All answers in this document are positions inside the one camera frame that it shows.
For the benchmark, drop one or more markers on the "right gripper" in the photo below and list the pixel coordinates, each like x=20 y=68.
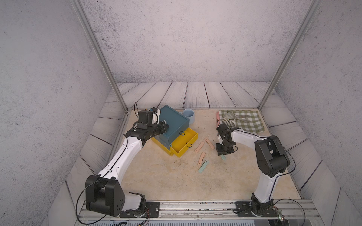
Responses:
x=219 y=152

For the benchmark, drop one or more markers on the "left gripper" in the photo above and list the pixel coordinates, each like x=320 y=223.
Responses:
x=162 y=129

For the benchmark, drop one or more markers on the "pink fruit knife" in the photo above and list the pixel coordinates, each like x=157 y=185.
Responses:
x=201 y=158
x=210 y=143
x=199 y=147

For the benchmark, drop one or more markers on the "yellow drawer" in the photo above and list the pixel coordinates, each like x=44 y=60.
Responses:
x=184 y=142

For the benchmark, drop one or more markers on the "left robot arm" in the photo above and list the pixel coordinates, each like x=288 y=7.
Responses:
x=103 y=193

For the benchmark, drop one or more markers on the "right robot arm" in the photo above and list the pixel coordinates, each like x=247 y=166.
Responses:
x=271 y=159

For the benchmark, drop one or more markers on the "teal and yellow drawer cabinet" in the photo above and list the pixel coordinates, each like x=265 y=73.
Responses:
x=177 y=123

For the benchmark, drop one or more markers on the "striped ceramic cup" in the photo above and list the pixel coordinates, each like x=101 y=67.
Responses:
x=229 y=119

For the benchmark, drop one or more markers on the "light blue mug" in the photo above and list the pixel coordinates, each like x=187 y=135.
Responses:
x=190 y=114

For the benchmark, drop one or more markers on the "pink tray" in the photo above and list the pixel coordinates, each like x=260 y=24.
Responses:
x=218 y=118

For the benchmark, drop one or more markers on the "metal spoon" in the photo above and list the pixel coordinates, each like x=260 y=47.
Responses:
x=244 y=119

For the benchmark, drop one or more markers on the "green checkered cloth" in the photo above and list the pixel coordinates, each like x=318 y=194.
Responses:
x=256 y=126

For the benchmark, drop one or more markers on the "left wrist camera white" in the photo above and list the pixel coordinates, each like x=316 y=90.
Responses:
x=156 y=113

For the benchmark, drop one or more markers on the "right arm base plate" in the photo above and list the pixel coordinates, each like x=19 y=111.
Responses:
x=255 y=209

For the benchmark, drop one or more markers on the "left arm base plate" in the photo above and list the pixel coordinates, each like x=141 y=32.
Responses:
x=146 y=209

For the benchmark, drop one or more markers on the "aluminium front rail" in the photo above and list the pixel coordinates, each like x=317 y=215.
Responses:
x=287 y=212

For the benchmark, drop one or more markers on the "left aluminium frame post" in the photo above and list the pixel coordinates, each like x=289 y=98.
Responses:
x=77 y=5

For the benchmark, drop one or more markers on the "aluminium frame post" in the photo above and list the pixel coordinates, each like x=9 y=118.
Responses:
x=307 y=20
x=77 y=5

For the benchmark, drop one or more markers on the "right aluminium frame post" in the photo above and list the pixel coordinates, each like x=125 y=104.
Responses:
x=307 y=20

